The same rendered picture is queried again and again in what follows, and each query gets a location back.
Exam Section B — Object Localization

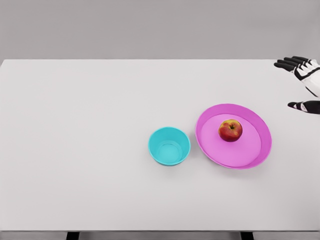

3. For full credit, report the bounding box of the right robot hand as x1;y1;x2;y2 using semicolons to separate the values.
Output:
273;55;320;116

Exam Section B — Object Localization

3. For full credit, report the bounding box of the red yellow apple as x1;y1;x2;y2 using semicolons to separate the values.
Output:
218;119;243;143

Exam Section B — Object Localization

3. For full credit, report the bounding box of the pink plate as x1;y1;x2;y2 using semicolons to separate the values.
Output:
195;103;273;170

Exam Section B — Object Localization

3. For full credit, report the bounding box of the blue bowl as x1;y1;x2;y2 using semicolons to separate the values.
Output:
148;126;191;167

